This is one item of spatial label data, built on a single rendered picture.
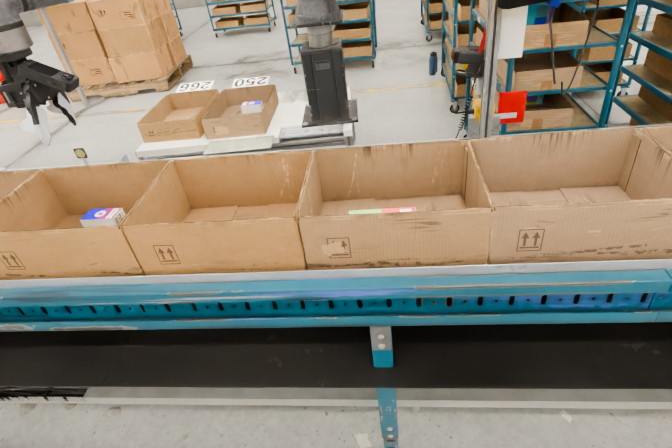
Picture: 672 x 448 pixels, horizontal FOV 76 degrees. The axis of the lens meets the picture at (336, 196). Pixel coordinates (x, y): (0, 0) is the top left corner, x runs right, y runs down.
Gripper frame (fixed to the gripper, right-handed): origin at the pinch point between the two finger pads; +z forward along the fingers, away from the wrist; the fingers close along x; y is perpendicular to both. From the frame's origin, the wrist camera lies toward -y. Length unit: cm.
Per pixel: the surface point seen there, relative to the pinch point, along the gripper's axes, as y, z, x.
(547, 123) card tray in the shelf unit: -156, 62, -111
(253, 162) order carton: -42.6, 16.2, -8.0
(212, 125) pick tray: 0, 37, -83
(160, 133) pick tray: 26, 39, -84
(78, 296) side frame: -7.7, 27.8, 27.8
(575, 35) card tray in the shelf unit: -162, 21, -111
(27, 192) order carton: 19.2, 16.2, 0.3
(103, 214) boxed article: 1.5, 25.6, -0.7
